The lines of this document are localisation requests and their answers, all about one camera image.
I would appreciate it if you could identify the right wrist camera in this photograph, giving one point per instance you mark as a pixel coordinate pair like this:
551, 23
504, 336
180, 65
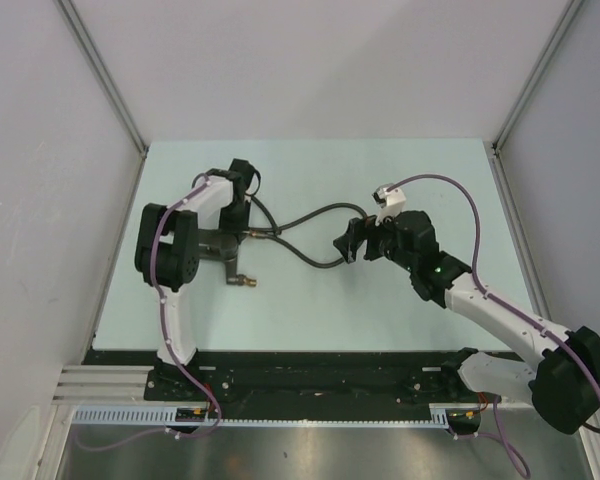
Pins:
390, 200

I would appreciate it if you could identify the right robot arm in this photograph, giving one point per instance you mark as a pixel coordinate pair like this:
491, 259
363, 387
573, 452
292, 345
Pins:
556, 371

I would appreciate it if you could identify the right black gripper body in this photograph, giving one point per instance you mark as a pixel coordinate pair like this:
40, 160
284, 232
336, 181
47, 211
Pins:
381, 240

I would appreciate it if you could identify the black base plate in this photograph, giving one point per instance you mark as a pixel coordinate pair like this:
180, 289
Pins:
333, 385

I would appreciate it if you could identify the aluminium frame rail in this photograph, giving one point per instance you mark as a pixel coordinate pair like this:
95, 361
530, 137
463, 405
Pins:
101, 385

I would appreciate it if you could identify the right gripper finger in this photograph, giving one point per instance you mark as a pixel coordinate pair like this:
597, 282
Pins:
357, 229
347, 248

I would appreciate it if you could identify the slotted cable duct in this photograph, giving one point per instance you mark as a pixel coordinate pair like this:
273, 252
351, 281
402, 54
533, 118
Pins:
427, 417

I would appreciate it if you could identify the right aluminium corner post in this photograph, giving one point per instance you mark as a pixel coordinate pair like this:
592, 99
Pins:
540, 68

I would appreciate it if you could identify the aluminium corner post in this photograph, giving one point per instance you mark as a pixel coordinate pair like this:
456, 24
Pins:
95, 60
540, 68

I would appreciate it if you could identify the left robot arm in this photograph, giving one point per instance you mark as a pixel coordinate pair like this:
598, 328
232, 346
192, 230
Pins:
208, 223

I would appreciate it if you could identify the left aluminium corner post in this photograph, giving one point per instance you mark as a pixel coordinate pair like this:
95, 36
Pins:
95, 60

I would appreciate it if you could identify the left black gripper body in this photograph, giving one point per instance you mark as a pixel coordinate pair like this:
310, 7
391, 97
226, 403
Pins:
235, 217

